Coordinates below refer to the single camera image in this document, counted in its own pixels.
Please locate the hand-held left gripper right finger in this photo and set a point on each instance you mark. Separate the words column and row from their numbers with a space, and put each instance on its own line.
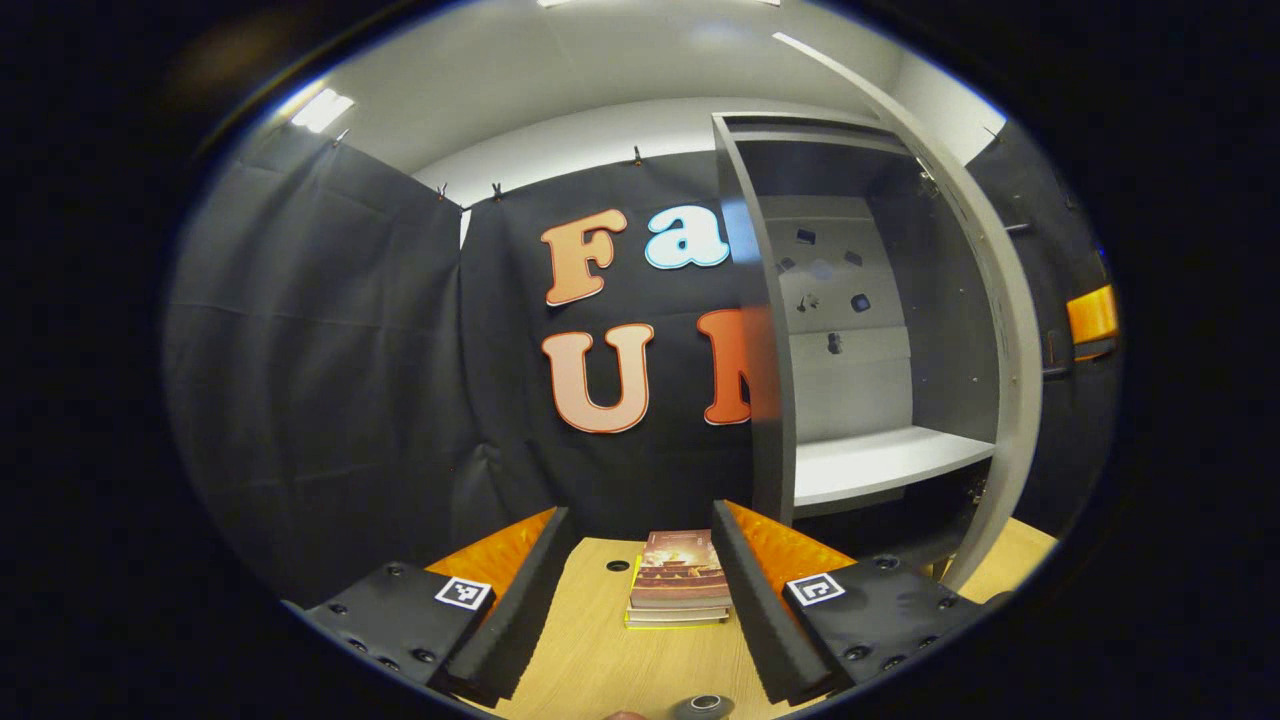
column 760, row 610

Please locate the row of small cloth clips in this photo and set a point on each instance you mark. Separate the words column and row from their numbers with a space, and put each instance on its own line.
column 496, row 190

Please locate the brown cover book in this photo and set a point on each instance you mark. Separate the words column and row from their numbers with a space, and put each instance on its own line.
column 685, row 570

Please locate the beige cabinet door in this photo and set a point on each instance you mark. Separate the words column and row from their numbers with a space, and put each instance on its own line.
column 1020, row 400

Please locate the grey cabinet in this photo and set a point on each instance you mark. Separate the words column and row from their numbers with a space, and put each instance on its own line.
column 880, row 460

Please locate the black backdrop cloth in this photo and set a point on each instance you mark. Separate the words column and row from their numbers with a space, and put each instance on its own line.
column 330, row 350

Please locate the small ceiling light panel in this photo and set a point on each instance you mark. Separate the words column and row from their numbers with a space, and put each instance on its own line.
column 322, row 110

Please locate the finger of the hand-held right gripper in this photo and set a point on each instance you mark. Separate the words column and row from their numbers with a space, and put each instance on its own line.
column 1092, row 315

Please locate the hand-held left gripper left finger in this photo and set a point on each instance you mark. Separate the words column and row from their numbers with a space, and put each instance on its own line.
column 520, row 610

